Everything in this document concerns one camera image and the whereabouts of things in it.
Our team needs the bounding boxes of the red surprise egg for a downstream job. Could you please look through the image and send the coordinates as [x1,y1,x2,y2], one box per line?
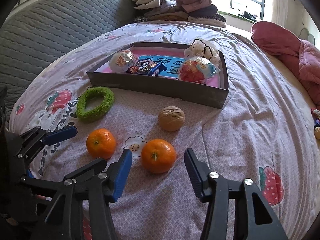
[177,56,220,84]

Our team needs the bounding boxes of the beige plush toy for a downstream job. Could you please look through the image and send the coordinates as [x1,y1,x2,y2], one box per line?
[184,38,221,67]

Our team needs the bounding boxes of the pink strawberry bed sheet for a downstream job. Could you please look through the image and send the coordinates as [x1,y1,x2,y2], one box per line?
[9,22,319,239]

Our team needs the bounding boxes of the small toys at bed edge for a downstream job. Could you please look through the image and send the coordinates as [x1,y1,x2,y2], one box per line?
[311,109,320,140]

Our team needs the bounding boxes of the walnut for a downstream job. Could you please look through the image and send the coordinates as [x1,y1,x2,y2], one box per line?
[158,106,185,132]

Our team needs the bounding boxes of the red quilted duvet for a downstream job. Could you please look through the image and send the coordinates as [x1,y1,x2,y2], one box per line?
[251,21,320,108]

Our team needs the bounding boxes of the blue snack packet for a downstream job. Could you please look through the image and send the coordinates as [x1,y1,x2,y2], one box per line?
[126,60,167,76]

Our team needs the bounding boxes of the white chair back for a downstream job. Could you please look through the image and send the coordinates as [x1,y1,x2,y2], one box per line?
[298,28,315,45]

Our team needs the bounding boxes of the orange mandarin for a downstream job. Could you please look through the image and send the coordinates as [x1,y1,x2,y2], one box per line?
[86,128,116,160]
[140,139,177,174]

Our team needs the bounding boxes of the pink blue picture book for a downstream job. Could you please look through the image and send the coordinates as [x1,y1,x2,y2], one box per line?
[91,43,224,88]

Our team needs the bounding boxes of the pile of folded clothes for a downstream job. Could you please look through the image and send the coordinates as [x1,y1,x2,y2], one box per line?
[132,0,226,28]

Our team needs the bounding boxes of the green fuzzy ring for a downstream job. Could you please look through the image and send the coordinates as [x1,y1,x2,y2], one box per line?
[75,86,115,124]

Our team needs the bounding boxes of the grey quilted headboard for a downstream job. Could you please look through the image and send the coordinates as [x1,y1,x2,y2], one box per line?
[1,0,135,115]

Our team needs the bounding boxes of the dark shallow cardboard box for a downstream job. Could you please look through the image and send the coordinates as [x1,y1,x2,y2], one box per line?
[87,42,229,109]

